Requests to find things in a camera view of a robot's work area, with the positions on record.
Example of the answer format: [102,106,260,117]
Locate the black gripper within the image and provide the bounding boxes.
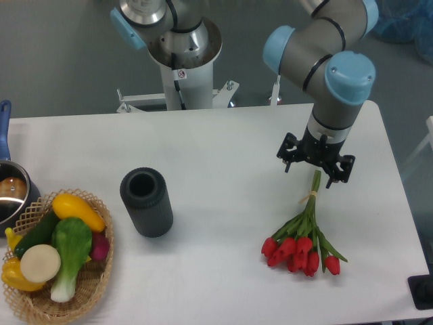
[277,128,355,189]

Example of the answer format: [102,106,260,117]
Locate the red tulip bouquet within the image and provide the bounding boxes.
[261,170,348,277]

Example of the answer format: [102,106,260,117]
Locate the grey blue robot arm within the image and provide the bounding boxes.
[110,1,378,183]

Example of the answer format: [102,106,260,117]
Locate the blue plastic bag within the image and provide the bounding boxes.
[373,1,432,64]

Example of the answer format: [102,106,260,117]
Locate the black device at edge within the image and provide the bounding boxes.
[407,274,432,310]

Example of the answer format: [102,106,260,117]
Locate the dark grey ribbed vase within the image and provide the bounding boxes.
[120,167,174,238]

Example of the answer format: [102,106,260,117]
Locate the purple red radish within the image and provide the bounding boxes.
[89,233,110,261]

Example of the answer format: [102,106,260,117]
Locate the yellow squash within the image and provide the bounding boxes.
[51,193,106,233]

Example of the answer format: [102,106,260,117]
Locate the green bok choy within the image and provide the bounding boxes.
[51,217,92,303]

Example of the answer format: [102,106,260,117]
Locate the woven wicker basket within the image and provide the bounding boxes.
[2,189,114,324]

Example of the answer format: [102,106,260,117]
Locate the green cucumber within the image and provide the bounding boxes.
[14,210,60,259]

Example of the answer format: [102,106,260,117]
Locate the beige round radish slice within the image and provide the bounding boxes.
[20,244,61,283]

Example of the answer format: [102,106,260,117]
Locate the yellow banana tip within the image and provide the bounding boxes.
[5,227,23,251]

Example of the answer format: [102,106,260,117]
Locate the yellow bell pepper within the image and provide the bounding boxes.
[1,257,46,292]

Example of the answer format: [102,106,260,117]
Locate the white frame at right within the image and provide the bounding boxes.
[401,116,432,180]

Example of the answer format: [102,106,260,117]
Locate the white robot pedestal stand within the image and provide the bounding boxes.
[117,18,240,113]

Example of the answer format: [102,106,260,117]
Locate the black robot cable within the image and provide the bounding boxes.
[170,52,187,110]

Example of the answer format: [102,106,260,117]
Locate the blue handled saucepan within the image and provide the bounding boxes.
[1,100,40,238]

